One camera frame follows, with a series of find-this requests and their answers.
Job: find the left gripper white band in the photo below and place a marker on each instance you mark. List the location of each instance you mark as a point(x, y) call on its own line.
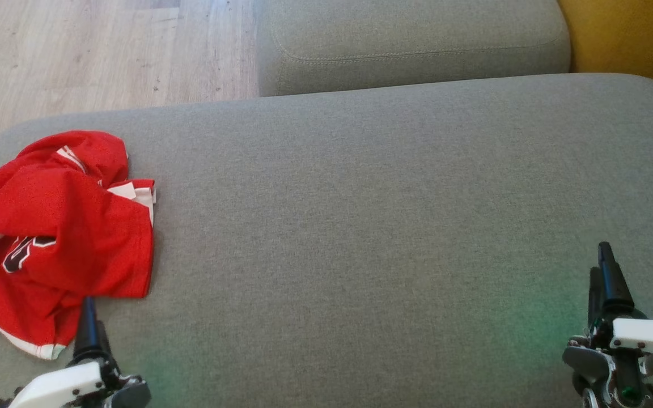
point(60, 385)

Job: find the red Bulls jersey top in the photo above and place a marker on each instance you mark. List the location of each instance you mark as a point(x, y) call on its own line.
point(15, 317)

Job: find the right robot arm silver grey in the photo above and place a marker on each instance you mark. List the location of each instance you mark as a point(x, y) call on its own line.
point(584, 362)

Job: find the wide grey sofa seat cushion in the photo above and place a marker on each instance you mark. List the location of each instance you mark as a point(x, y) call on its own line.
point(360, 226)

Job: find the large yellow sofa back cushion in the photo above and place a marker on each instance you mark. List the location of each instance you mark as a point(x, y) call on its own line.
point(632, 34)

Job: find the narrow grey sofa seat cushion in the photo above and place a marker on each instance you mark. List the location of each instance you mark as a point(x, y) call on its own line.
point(417, 39)

